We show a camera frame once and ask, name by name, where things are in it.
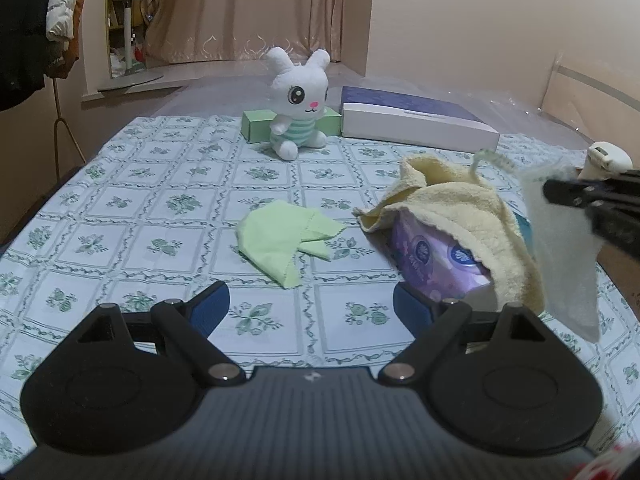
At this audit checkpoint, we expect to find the beige curtain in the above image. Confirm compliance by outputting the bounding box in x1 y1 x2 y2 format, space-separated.
145 0 376 63

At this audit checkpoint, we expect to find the green cardboard carton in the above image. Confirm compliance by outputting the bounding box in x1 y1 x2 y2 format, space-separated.
241 107 343 145

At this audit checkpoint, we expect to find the white insulated bottle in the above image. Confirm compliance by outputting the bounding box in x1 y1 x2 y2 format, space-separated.
577 141 633 181

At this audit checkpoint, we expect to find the floral tablecloth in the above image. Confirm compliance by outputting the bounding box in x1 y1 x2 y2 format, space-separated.
0 115 640 466

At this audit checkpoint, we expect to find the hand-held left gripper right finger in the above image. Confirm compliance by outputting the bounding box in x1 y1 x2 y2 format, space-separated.
378 282 556 386

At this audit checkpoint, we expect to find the red patterned cloth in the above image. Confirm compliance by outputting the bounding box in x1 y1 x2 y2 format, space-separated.
570 442 640 480

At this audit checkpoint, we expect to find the light green cloth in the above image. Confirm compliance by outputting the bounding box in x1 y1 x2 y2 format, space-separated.
236 200 348 291

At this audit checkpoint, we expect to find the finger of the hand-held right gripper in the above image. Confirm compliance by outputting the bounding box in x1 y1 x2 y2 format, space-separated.
607 169 640 188
543 178 608 205

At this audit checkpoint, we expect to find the wooden headboard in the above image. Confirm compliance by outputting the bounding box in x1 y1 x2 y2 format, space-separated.
542 52 640 142

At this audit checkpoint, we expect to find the white cloth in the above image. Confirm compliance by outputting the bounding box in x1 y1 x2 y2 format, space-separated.
520 160 601 343

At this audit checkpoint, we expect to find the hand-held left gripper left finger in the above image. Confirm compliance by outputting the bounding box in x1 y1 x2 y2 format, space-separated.
77 281 246 387

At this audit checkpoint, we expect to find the wooden coat stand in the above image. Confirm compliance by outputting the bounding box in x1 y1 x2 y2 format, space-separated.
50 75 87 166

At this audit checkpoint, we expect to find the white bunny plush toy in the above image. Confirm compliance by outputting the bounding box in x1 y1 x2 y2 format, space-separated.
263 46 332 162

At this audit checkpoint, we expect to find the purple tissue pack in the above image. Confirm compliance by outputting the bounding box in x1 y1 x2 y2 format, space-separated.
387 212 496 311

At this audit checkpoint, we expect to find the black jacket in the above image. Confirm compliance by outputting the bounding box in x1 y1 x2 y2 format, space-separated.
0 0 53 111

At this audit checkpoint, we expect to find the brown jacket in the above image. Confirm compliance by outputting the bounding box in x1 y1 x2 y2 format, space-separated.
47 0 86 79

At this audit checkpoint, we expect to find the brown cardboard box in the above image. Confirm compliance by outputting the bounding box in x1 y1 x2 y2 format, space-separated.
595 245 640 313

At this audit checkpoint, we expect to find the teal packet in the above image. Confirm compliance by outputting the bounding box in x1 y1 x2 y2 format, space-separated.
511 211 535 246

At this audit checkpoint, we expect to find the yellow towel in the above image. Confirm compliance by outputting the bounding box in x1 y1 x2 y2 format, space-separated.
352 149 546 316

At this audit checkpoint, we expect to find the white puffer jacket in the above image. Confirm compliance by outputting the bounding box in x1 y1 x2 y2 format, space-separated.
46 0 83 43

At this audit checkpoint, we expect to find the flat white purple box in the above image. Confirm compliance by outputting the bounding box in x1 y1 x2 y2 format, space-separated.
341 86 501 152

